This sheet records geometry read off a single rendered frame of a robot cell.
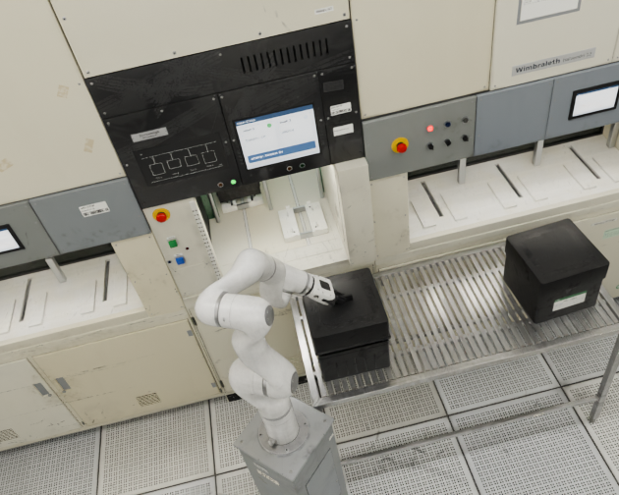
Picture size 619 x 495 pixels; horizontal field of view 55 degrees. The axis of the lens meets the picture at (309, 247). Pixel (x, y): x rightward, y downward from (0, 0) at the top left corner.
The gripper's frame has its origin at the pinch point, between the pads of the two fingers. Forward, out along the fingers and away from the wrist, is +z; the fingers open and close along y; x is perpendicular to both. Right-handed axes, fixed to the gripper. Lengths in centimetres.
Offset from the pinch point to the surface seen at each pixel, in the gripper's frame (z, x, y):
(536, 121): 43, -87, 39
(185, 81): -81, -31, 39
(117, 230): -73, 37, 37
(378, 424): 83, 69, 4
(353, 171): -10.1, -33.1, 34.1
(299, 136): -35, -33, 39
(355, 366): 18.9, 18.4, -13.8
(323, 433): 10, 35, -35
